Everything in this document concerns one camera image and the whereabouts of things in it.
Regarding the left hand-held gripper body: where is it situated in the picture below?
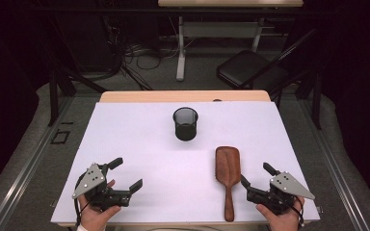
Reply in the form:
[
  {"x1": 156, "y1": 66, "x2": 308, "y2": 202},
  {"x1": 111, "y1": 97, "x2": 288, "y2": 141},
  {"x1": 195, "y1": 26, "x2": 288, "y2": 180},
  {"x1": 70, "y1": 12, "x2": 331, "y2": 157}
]
[{"x1": 71, "y1": 163, "x2": 132, "y2": 212}]

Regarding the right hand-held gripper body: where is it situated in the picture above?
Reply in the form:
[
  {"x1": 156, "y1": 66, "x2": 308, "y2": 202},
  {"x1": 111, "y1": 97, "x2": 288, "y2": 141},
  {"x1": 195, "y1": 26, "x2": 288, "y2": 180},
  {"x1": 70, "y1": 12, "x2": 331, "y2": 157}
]
[{"x1": 246, "y1": 170, "x2": 316, "y2": 216}]

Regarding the brown wooden hairbrush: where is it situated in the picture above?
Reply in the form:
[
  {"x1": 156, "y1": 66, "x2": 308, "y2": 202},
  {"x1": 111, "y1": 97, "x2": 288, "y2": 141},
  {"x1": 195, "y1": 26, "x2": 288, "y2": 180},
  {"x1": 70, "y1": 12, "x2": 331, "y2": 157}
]
[{"x1": 214, "y1": 145, "x2": 242, "y2": 223}]

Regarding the black mesh pen holder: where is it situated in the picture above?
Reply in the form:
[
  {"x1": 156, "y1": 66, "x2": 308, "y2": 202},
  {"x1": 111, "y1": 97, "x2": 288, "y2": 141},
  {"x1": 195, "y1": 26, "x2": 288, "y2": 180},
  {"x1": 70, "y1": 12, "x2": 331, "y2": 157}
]
[{"x1": 172, "y1": 107, "x2": 199, "y2": 142}]

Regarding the person's right hand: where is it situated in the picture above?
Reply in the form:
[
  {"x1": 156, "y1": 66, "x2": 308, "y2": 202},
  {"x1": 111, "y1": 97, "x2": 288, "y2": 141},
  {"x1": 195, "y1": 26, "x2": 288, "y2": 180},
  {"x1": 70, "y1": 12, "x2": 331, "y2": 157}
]
[{"x1": 255, "y1": 195, "x2": 305, "y2": 231}]

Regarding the person's left hand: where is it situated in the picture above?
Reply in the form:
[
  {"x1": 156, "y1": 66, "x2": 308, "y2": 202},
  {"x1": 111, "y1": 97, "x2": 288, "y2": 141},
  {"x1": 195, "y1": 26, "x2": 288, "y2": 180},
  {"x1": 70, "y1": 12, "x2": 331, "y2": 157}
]
[{"x1": 77, "y1": 179, "x2": 122, "y2": 231}]

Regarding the white table cover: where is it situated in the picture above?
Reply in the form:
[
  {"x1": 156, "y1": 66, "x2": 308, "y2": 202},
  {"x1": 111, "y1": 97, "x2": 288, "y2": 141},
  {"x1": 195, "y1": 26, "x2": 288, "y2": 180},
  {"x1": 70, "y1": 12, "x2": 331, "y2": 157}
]
[{"x1": 50, "y1": 101, "x2": 321, "y2": 224}]

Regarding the black metal stand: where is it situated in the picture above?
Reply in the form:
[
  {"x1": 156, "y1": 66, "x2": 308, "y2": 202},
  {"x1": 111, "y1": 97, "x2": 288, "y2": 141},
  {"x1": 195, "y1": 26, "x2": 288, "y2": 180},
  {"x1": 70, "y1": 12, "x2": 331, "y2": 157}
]
[{"x1": 47, "y1": 68, "x2": 109, "y2": 127}]

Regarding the light wooden table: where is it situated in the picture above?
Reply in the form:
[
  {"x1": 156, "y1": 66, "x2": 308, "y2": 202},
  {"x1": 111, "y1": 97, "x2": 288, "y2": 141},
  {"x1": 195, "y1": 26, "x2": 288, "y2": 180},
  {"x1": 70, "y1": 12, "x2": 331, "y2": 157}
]
[{"x1": 57, "y1": 90, "x2": 316, "y2": 227}]

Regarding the black folding chair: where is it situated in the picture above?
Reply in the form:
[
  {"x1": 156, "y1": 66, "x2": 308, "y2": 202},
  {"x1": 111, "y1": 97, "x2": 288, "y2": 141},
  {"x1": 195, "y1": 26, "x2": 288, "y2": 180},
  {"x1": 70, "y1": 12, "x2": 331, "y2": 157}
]
[{"x1": 216, "y1": 28, "x2": 319, "y2": 91}]

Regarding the white-legged desk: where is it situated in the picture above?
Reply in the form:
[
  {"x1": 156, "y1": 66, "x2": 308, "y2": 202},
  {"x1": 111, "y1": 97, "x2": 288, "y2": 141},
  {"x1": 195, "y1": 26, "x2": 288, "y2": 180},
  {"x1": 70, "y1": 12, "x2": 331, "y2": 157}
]
[{"x1": 157, "y1": 0, "x2": 304, "y2": 82}]

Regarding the right hand-held gripper cable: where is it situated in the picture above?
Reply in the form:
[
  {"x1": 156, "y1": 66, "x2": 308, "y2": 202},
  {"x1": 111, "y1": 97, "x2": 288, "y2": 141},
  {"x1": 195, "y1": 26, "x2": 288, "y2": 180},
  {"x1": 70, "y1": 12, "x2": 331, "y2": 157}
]
[{"x1": 289, "y1": 195, "x2": 305, "y2": 224}]

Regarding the hand-held gripper cable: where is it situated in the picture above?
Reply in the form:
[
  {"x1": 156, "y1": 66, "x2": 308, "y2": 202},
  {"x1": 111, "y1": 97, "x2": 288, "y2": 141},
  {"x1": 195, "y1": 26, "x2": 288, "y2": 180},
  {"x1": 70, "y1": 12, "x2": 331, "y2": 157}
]
[
  {"x1": 289, "y1": 195, "x2": 305, "y2": 224},
  {"x1": 72, "y1": 174, "x2": 90, "y2": 227}
]

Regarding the left hand-held gripper cable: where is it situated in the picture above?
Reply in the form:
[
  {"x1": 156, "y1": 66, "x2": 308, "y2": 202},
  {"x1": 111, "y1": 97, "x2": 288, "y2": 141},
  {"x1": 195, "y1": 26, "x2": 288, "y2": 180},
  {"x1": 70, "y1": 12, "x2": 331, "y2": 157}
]
[{"x1": 72, "y1": 174, "x2": 90, "y2": 227}]

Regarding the metal floor rail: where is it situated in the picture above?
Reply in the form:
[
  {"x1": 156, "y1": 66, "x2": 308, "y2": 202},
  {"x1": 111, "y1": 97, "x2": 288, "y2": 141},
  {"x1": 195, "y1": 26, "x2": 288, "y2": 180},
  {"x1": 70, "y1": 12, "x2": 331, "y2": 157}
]
[
  {"x1": 298, "y1": 95, "x2": 370, "y2": 231},
  {"x1": 0, "y1": 95, "x2": 75, "y2": 231}
]

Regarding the bundle of floor cables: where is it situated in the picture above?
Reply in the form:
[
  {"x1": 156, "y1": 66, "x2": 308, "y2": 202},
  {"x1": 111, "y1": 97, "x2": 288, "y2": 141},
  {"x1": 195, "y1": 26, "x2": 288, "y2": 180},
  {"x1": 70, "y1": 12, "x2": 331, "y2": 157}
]
[{"x1": 107, "y1": 17, "x2": 181, "y2": 90}]

